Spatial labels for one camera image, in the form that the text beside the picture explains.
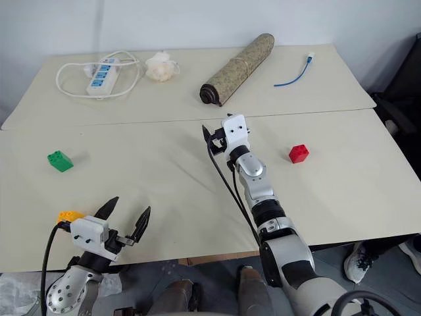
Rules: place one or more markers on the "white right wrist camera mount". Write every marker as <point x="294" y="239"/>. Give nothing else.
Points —
<point x="235" y="133"/>

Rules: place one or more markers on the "red toy brick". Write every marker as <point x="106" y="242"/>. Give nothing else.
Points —
<point x="299" y="153"/>

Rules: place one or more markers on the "clear plastic sheet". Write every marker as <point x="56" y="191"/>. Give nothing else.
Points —
<point x="19" y="289"/>

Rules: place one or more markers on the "white sneaker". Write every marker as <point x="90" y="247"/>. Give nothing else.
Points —
<point x="358" y="263"/>

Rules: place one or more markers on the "crumpled white plastic bag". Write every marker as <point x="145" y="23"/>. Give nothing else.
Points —
<point x="161" y="67"/>

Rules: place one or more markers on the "dark rounded shape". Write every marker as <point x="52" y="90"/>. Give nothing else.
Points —
<point x="253" y="293"/>
<point x="177" y="298"/>

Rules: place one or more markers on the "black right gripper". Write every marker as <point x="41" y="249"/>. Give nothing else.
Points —
<point x="218" y="143"/>

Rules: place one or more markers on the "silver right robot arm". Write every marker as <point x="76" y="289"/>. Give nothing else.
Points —
<point x="286" y="260"/>

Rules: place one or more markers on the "white blue power strip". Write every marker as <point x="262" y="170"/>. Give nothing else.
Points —
<point x="101" y="77"/>

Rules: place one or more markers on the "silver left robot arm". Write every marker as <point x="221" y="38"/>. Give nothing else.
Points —
<point x="67" y="289"/>

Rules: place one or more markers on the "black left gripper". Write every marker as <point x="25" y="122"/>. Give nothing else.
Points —
<point x="113" y="243"/>

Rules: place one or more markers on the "black chair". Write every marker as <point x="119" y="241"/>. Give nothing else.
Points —
<point x="403" y="95"/>

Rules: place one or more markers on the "yellow toy brick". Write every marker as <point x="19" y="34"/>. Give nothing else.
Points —
<point x="67" y="215"/>

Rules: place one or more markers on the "green toy brick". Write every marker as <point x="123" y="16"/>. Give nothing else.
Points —
<point x="60" y="161"/>

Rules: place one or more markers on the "rolled speckled mat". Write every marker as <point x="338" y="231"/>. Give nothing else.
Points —
<point x="235" y="70"/>

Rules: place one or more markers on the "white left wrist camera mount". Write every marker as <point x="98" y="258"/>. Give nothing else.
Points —
<point x="87" y="232"/>

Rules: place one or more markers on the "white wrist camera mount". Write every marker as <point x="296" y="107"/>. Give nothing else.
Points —
<point x="235" y="133"/>
<point x="87" y="232"/>

